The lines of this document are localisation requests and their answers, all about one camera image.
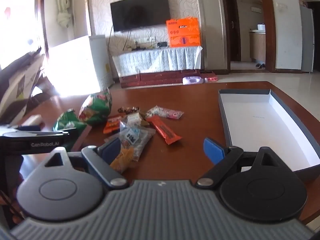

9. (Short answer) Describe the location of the tv cabinet with cloth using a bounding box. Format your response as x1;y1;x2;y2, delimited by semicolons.
113;46;217;88

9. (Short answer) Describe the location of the silver refrigerator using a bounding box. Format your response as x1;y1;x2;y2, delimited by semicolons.
300;5;315;73

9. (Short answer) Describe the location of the grey shallow tray box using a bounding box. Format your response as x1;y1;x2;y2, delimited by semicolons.
218;89;319;181

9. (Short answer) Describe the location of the pink white candy packet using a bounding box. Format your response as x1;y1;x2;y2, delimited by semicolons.
145;106;184;120

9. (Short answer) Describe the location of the long orange snack bar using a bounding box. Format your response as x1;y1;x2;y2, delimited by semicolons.
146;115;182;145

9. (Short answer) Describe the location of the white air conditioner unit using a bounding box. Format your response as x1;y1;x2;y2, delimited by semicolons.
89;35;114;90

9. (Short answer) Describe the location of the purple white floor object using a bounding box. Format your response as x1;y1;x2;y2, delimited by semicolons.
182;76;204;85

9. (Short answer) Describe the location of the pair of slippers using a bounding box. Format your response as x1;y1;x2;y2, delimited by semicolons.
255;63;265;69

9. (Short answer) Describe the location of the clear nut snack bag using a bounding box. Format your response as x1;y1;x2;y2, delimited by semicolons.
104;121;156;173

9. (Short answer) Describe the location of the kitchen counter cabinet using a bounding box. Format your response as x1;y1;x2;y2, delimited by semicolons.
249;30;266;63

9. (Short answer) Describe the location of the round green chip bag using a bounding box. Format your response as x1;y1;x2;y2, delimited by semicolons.
78;89;112;126

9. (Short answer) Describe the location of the green snack bag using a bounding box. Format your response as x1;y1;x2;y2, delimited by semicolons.
52;109;87;152

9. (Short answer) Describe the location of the small orange snack packet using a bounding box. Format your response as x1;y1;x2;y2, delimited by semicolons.
103;114;125;134

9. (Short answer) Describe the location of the brown foil candy string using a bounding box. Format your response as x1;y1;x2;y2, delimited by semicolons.
117;106;141;114

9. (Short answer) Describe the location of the orange cardboard box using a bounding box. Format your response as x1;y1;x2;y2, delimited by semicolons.
166;17;201;48

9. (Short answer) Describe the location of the black wall television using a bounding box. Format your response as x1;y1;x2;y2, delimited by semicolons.
110;0;171;32

